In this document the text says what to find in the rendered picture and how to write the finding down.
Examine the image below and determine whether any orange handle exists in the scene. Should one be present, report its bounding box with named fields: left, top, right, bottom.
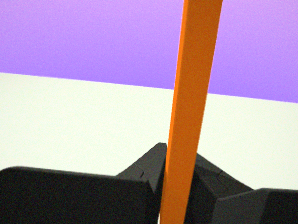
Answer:
left=160, top=0, right=223, bottom=224

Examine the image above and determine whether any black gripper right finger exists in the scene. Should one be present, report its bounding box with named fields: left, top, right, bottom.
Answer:
left=183, top=153, right=298, bottom=224

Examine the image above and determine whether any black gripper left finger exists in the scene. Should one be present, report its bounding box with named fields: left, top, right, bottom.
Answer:
left=0, top=142, right=167, bottom=224

